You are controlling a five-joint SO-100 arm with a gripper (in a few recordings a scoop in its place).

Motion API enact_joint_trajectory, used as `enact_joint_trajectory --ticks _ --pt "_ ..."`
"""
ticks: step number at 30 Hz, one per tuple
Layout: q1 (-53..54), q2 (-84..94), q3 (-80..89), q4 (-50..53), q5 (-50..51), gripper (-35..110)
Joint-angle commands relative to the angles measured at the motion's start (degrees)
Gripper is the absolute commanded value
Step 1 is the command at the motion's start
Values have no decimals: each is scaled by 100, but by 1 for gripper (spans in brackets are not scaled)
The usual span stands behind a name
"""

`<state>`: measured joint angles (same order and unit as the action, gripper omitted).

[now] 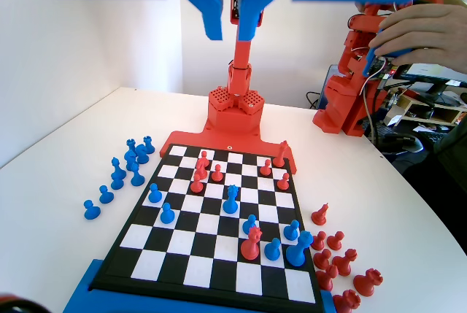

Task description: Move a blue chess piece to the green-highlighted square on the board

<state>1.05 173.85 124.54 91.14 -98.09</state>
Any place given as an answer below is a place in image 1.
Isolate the blue leader arm handle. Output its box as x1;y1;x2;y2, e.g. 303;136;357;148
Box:
362;26;415;77

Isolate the red leader arm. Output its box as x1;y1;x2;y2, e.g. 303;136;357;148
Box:
312;0;444;138

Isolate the blue chess queen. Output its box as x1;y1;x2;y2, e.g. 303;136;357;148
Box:
223;184;240;215

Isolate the blue chess pawn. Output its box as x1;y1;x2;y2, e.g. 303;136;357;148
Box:
283;219;301;242
242;214;258;239
263;237;282;263
99;185;115;205
83;199;101;220
160;202;176;226
147;182;162;205

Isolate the red chess queen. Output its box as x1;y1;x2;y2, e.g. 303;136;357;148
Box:
239;225;263;261

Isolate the red chess rook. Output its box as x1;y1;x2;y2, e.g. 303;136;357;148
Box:
352;268;385;298
332;289;363;313

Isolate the person's hand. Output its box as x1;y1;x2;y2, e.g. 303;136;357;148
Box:
368;1;467;74

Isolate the grey laptop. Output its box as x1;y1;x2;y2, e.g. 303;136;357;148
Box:
316;63;342;110

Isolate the wooden desk shelf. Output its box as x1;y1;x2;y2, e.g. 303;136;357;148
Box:
395;89;467;127

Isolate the black monitor stand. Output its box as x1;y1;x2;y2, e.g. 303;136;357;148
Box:
397;71;467;107

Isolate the black white chessboard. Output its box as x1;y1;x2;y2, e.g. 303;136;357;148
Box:
89;142;324;309

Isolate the person's dark clothing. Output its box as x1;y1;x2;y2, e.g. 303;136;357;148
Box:
403;112;467;185

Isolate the red black round object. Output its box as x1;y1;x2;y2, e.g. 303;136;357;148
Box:
0;292;43;313

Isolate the thin black cable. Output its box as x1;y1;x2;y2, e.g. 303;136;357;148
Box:
304;90;323;110

